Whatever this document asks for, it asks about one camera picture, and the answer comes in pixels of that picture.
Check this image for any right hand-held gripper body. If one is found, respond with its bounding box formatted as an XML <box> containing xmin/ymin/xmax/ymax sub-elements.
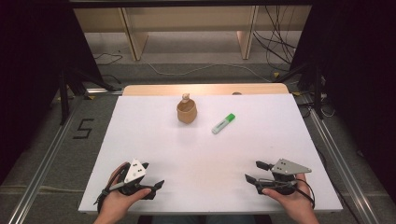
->
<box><xmin>255</xmin><ymin>158</ymin><xmax>313</xmax><ymax>196</ymax></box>

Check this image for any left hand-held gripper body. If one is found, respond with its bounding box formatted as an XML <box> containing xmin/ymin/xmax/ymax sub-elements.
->
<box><xmin>108</xmin><ymin>158</ymin><xmax>157</xmax><ymax>201</ymax></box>

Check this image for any person's right hand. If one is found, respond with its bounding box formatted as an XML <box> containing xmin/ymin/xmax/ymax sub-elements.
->
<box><xmin>262</xmin><ymin>173</ymin><xmax>318</xmax><ymax>219</ymax></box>

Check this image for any person's left hand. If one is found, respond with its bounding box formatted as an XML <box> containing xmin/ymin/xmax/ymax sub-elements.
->
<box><xmin>96</xmin><ymin>161</ymin><xmax>152</xmax><ymax>219</ymax></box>

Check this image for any green and white highlighter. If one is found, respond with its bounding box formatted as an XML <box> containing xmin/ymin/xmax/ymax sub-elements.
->
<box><xmin>211</xmin><ymin>112</ymin><xmax>236</xmax><ymax>135</ymax></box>

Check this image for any black tripod stand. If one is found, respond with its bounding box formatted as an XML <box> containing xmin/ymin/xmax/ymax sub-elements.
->
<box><xmin>273</xmin><ymin>61</ymin><xmax>325</xmax><ymax>120</ymax></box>
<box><xmin>58</xmin><ymin>65</ymin><xmax>117</xmax><ymax>126</ymax></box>

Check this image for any black curtain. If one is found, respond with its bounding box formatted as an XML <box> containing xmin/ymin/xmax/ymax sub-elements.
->
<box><xmin>289</xmin><ymin>0</ymin><xmax>396</xmax><ymax>196</ymax></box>
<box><xmin>0</xmin><ymin>0</ymin><xmax>105</xmax><ymax>187</ymax></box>

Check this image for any light wooden desk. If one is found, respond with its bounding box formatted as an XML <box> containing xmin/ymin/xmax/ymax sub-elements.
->
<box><xmin>74</xmin><ymin>5</ymin><xmax>313</xmax><ymax>62</ymax></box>

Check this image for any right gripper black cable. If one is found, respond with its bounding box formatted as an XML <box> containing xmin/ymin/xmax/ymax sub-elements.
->
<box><xmin>294</xmin><ymin>178</ymin><xmax>317</xmax><ymax>210</ymax></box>

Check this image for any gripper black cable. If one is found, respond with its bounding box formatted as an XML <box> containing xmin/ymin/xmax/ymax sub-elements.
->
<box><xmin>294</xmin><ymin>178</ymin><xmax>317</xmax><ymax>210</ymax></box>
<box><xmin>92</xmin><ymin>161</ymin><xmax>132</xmax><ymax>214</ymax></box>

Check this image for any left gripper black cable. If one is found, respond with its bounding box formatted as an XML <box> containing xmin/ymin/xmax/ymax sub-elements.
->
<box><xmin>92</xmin><ymin>161</ymin><xmax>132</xmax><ymax>214</ymax></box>

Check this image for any aluminium floor rail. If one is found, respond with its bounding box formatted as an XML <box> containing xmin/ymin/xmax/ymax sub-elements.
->
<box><xmin>7</xmin><ymin>106</ymin><xmax>79</xmax><ymax>224</ymax></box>
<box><xmin>305</xmin><ymin>106</ymin><xmax>380</xmax><ymax>224</ymax></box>

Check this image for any wooden cup with handle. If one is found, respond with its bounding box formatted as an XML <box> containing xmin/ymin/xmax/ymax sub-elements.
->
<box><xmin>176</xmin><ymin>92</ymin><xmax>198</xmax><ymax>125</ymax></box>

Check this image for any pale floor cable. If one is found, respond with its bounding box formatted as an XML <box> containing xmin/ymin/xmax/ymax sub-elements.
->
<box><xmin>0</xmin><ymin>184</ymin><xmax>86</xmax><ymax>193</ymax></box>

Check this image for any short aluminium rail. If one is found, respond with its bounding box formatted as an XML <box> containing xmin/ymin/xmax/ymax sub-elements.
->
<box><xmin>85</xmin><ymin>87</ymin><xmax>124</xmax><ymax>95</ymax></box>

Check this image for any thin black floor cable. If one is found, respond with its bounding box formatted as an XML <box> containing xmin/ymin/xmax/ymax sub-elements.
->
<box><xmin>93</xmin><ymin>51</ymin><xmax>123</xmax><ymax>66</ymax></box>

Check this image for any bundle of black cables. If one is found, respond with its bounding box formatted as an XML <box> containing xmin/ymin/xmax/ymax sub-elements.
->
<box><xmin>252</xmin><ymin>5</ymin><xmax>297</xmax><ymax>73</ymax></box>

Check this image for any black overhead frame bar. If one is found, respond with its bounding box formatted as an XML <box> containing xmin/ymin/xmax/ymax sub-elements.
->
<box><xmin>67</xmin><ymin>0</ymin><xmax>314</xmax><ymax>9</ymax></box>

